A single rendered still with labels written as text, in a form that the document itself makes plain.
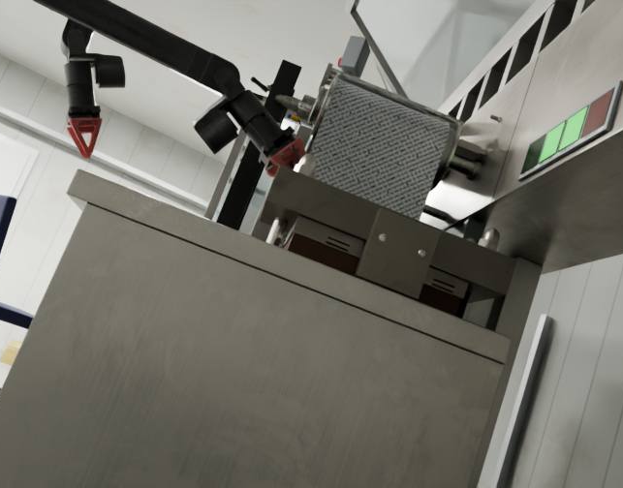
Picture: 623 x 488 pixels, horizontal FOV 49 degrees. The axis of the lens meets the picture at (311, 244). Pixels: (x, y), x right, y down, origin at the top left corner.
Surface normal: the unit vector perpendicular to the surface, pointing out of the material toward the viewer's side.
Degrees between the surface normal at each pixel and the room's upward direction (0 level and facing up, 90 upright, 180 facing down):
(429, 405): 90
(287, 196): 90
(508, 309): 90
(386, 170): 90
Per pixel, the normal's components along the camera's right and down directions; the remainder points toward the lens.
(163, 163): 0.40, -0.05
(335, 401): 0.14, -0.16
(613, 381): -0.85, -0.40
